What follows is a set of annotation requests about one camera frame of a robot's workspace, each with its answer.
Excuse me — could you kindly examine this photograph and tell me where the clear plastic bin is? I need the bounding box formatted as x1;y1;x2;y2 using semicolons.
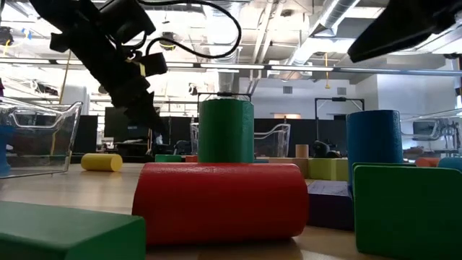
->
0;95;84;181
396;108;462;186
189;121;292;159

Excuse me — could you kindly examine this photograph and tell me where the blue arch block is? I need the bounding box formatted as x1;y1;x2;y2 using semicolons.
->
0;123;14;177

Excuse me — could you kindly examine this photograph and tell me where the red cylinder block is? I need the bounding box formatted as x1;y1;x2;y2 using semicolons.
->
131;162;310;247

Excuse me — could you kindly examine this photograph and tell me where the black monitor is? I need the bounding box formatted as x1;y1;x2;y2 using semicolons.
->
104;105;161;145

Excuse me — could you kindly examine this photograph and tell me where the purple long block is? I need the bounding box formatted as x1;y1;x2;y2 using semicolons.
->
306;179;355;231

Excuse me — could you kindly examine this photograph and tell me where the yellow cylinder block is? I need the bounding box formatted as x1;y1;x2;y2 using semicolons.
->
80;152;124;173

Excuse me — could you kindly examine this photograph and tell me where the green cylinder block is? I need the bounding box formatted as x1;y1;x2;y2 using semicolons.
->
198;98;256;164

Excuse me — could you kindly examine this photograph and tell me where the small green rectangular block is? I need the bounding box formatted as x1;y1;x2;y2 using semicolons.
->
154;154;183;164

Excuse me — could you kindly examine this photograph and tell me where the orange-red cylinder block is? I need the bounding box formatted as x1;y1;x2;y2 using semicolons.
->
414;157;442;168

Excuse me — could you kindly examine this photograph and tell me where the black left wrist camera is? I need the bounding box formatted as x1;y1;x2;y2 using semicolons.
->
97;0;157;45

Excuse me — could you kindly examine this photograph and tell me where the silver air duct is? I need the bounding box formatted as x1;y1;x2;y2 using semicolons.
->
201;0;250;95

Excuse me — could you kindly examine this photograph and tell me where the green flat block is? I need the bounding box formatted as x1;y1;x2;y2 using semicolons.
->
0;200;147;260

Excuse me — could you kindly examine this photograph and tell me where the light green arch block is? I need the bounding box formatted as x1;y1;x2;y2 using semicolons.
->
308;157;349;182

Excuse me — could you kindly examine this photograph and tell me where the green thick block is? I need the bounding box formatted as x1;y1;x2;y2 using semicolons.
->
352;162;462;260

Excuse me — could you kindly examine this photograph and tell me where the black ceiling dome fixture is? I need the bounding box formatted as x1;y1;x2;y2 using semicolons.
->
158;31;178;51

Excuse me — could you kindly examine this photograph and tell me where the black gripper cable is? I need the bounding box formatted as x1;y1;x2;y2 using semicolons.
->
136;0;243;61

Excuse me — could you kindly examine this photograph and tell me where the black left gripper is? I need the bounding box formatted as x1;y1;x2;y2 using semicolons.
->
49;20;170;134

